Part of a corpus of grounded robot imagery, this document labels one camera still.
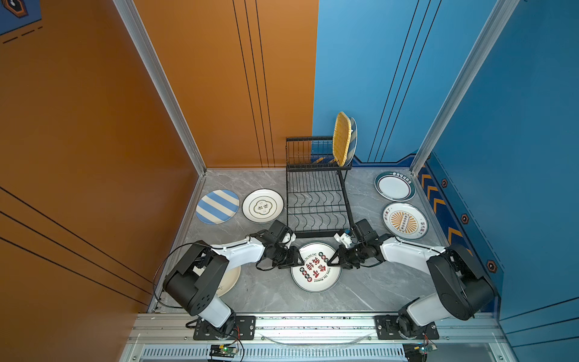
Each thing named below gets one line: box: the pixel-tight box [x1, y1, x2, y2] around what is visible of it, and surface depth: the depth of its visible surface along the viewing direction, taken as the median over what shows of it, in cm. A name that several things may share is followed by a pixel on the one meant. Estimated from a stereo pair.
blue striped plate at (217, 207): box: [195, 189, 240, 225], surface depth 107 cm
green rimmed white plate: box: [373, 171, 417, 203], surface depth 115 cm
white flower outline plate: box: [242, 187, 285, 224], surface depth 107 cm
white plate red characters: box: [291, 242, 342, 293], surface depth 85 cm
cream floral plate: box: [215, 265, 241, 298], surface depth 83 cm
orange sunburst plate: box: [382, 202, 429, 241], surface depth 101 cm
